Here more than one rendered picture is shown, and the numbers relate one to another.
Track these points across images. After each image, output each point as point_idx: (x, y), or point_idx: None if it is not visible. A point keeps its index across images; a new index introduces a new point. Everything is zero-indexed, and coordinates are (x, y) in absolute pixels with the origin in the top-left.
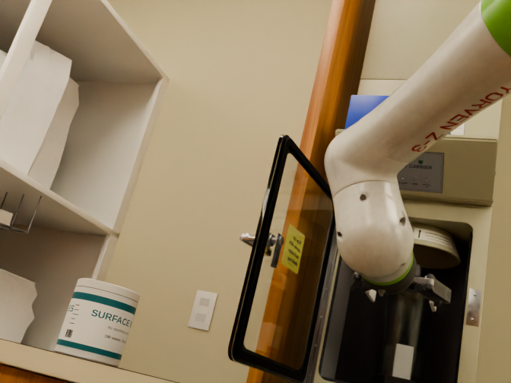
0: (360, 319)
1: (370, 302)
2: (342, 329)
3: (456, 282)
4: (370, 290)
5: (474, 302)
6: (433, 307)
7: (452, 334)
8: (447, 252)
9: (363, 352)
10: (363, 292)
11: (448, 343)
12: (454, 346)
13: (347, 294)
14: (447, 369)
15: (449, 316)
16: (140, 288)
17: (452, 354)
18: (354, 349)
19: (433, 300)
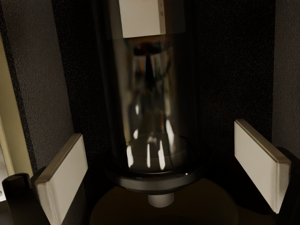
0: (240, 71)
1: (228, 104)
2: (277, 41)
3: (101, 167)
4: (266, 168)
5: None
6: (56, 155)
7: (85, 85)
8: (123, 210)
9: (223, 15)
10: (280, 146)
11: (89, 70)
12: (75, 68)
13: (281, 110)
14: (77, 25)
15: (98, 113)
16: None
17: (74, 53)
18: (243, 14)
19: (19, 202)
